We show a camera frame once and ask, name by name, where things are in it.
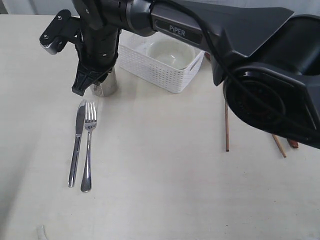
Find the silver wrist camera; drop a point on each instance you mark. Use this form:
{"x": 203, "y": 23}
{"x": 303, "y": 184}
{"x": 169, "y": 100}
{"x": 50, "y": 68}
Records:
{"x": 62, "y": 29}

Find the silver metal fork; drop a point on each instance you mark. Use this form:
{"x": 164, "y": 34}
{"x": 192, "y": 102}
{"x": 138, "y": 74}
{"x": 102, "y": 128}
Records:
{"x": 90, "y": 123}

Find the light wooden chopstick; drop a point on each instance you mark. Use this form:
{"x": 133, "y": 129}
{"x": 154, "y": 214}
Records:
{"x": 279, "y": 145}

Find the reddish brown wooden spoon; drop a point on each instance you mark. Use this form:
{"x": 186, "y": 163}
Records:
{"x": 293, "y": 144}

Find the white floral ceramic bowl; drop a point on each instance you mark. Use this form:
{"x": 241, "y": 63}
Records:
{"x": 175, "y": 54}

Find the white perforated plastic basket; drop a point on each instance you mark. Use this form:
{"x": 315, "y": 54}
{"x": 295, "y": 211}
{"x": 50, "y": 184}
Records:
{"x": 132, "y": 57}

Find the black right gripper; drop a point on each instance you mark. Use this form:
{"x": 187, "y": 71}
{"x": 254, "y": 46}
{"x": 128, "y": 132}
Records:
{"x": 97, "y": 53}

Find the silver table knife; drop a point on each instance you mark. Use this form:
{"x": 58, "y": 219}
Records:
{"x": 79, "y": 125}

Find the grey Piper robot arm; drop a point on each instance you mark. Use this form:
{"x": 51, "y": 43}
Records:
{"x": 267, "y": 59}

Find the brown wooden plate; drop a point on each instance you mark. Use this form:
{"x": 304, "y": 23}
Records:
{"x": 207, "y": 56}

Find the dark wooden chopstick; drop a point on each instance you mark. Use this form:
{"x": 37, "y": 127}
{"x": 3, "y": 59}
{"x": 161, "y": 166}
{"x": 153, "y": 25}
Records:
{"x": 227, "y": 135}

